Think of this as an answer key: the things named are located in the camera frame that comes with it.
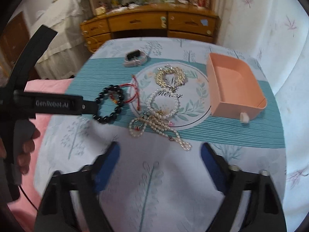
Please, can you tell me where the wooden door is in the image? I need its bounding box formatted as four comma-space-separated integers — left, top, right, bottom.
1, 12, 30, 69

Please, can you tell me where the black cable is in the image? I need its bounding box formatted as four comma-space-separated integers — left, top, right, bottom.
18, 184, 39, 211

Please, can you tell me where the white pearl bracelet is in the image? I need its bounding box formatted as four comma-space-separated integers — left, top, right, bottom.
146, 88, 180, 120

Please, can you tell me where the pink box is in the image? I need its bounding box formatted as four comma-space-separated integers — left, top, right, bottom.
206, 53, 267, 124

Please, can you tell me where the white floral curtain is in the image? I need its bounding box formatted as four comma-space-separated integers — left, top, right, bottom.
214, 0, 308, 231

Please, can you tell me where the long pearl necklace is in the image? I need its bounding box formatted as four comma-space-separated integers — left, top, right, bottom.
128, 112, 192, 151

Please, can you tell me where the person's left hand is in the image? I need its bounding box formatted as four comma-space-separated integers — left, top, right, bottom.
0, 128, 42, 175

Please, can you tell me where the red string bracelet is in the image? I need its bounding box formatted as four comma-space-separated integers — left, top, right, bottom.
109, 74, 143, 111

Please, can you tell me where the pink smart watch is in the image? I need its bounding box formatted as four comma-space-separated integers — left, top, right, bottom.
123, 50, 148, 67

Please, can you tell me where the gold chain bracelet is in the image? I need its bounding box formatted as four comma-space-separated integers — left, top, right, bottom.
154, 64, 187, 90

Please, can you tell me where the black bead bracelet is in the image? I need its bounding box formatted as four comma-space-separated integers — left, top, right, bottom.
93, 84, 125, 125

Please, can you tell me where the wooden desk with drawers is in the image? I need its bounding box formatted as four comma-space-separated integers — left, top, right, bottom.
80, 3, 219, 52

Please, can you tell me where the tree print tablecloth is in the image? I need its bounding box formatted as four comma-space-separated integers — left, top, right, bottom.
34, 38, 286, 231

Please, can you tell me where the white lace furniture cover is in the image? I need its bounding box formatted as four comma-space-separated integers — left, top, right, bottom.
30, 0, 93, 80

